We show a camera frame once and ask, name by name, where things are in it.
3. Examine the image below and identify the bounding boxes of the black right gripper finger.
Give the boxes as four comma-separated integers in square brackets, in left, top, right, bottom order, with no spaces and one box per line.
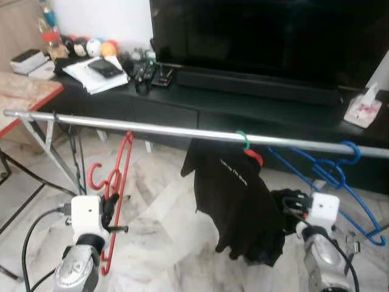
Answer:
[271,189,305,215]

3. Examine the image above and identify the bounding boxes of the red plastic hanger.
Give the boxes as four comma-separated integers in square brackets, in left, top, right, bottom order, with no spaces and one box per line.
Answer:
[87,131,135,276]

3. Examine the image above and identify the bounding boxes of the black shirt with white print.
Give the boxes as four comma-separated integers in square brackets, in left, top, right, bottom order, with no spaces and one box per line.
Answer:
[181,139,286,267]

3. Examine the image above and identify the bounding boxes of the red hanger with green hook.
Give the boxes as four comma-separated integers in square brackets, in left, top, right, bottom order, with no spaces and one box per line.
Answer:
[236,130,264,167]

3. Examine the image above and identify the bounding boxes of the blue plastic hanger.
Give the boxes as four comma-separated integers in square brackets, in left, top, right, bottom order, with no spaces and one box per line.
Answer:
[267,141,388,247]

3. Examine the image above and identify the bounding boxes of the black soundbar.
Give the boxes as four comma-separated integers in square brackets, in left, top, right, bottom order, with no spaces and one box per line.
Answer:
[175,67,342,108]

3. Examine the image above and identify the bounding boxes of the pink and white tissue box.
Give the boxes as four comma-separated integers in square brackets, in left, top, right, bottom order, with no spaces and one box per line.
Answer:
[343,84,384,129]

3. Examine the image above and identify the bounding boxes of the black TV console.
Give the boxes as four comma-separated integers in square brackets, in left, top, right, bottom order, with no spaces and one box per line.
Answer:
[36,60,389,196]

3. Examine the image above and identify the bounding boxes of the white paper stack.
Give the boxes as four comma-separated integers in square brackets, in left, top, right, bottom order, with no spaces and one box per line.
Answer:
[63,56,130,96]

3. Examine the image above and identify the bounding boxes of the black wallet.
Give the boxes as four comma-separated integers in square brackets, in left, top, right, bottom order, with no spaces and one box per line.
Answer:
[88,59,125,79]

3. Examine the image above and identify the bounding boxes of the marble-top folding table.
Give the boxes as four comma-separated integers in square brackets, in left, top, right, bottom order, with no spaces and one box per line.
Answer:
[0,72,80,280]

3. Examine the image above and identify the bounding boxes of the orange round plush toy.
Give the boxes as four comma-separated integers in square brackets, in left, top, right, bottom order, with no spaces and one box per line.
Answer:
[100,41,119,59]

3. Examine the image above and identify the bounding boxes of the white round plush toy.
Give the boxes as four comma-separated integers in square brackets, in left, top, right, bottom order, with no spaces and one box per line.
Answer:
[86,38,103,58]

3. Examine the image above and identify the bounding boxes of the black television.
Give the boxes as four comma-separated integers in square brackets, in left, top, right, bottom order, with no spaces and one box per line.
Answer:
[149,0,389,93]

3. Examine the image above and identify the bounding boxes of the white box with black top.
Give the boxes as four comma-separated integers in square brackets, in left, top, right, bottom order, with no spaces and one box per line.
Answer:
[11,49,49,75]

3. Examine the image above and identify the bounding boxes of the red-lidded jar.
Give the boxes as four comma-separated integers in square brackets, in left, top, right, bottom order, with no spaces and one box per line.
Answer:
[41,30,61,60]

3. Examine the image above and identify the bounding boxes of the light wooden cabinet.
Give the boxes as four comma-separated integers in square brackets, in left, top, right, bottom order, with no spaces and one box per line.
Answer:
[0,0,54,69]

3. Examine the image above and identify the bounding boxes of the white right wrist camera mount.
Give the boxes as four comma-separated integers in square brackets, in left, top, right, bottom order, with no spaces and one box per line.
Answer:
[309,193,340,228]

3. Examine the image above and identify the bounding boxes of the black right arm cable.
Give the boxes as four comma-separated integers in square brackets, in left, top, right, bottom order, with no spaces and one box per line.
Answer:
[281,206,360,292]

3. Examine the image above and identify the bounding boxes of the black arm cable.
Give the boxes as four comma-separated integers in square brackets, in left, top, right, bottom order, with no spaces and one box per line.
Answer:
[21,206,75,292]
[281,206,360,292]

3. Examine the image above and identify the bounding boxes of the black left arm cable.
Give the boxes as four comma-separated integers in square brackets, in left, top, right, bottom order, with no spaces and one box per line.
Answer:
[21,206,75,292]

